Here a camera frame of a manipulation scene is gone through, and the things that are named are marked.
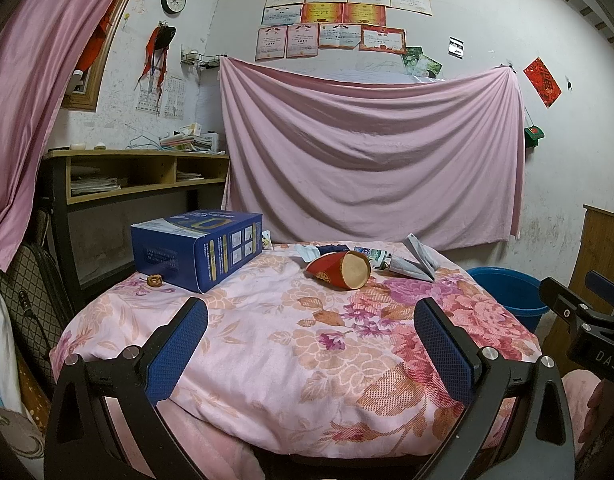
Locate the red tassel wall ornament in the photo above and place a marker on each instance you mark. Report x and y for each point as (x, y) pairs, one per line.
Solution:
(156, 54)

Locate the blue green snack bag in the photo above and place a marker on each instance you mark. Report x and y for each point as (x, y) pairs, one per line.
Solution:
(379, 259)

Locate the blue cardboard box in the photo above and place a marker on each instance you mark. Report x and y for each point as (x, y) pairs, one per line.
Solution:
(196, 250)

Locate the pink sheet on wall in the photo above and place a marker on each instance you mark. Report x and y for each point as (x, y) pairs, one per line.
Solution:
(325, 159)

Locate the round wall clock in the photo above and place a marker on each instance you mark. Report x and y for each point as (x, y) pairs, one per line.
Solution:
(172, 7)

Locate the pink door curtain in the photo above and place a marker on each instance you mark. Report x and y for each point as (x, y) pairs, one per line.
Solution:
(40, 46)

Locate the red paper wall poster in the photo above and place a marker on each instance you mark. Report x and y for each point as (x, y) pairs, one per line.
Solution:
(543, 81)

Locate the wall certificates cluster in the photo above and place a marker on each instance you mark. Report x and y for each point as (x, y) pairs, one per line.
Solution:
(303, 28)

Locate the blue plastic bucket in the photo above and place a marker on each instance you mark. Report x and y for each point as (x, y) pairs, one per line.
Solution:
(516, 291)

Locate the wooden shelf desk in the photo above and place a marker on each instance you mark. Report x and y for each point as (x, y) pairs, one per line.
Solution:
(77, 180)

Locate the red paper cup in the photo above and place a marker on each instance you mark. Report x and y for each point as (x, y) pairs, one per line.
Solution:
(347, 270)

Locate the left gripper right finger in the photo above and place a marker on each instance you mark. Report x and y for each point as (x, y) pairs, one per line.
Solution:
(450, 348)

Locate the grey foil wrapper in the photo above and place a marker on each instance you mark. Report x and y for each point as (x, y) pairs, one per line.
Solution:
(422, 266)

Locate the person right hand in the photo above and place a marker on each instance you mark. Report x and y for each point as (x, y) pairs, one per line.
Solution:
(601, 411)

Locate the stack of books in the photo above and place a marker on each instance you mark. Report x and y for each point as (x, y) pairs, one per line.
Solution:
(191, 139)

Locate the wooden window frame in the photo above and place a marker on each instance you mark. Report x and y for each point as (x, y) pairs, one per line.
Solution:
(84, 87)

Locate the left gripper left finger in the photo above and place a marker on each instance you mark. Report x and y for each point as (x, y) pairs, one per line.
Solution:
(170, 348)

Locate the floral pink quilt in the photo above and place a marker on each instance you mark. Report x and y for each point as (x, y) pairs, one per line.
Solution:
(294, 366)

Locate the green red hanging pouch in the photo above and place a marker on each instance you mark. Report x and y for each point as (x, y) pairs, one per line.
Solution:
(532, 136)

